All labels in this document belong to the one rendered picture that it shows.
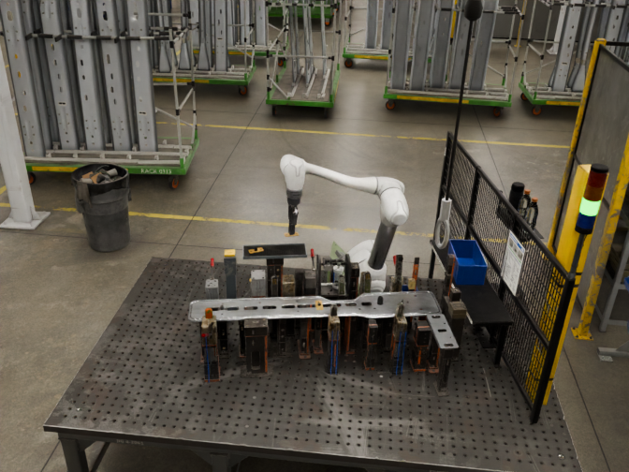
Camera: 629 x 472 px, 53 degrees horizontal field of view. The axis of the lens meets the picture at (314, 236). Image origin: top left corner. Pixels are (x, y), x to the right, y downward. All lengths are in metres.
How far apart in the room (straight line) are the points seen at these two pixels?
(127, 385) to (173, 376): 0.24
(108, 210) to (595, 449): 4.27
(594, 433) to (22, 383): 3.80
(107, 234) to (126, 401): 2.84
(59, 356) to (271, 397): 2.08
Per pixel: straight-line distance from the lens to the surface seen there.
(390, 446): 3.19
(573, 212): 3.00
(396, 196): 3.55
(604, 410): 4.80
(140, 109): 7.42
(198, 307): 3.52
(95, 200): 5.89
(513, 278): 3.52
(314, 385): 3.46
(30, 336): 5.28
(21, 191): 6.76
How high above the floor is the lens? 3.02
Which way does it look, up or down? 29 degrees down
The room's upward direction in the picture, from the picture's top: 2 degrees clockwise
